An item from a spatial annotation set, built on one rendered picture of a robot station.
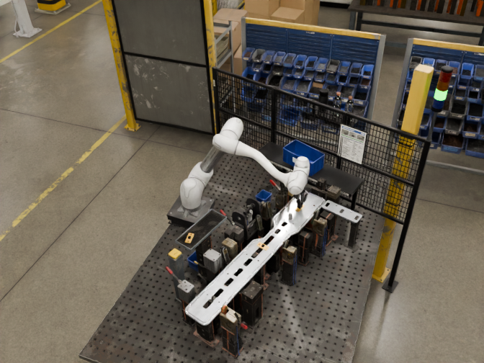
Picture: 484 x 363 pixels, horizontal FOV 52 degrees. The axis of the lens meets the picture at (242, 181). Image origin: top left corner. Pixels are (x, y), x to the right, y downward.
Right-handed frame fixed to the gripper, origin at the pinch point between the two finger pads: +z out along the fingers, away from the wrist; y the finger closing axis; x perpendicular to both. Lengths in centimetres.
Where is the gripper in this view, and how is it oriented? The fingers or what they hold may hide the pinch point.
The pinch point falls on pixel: (299, 203)
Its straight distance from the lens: 362.0
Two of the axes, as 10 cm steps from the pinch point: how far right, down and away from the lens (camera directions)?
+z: 0.3, 7.7, 6.4
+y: 8.0, 3.7, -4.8
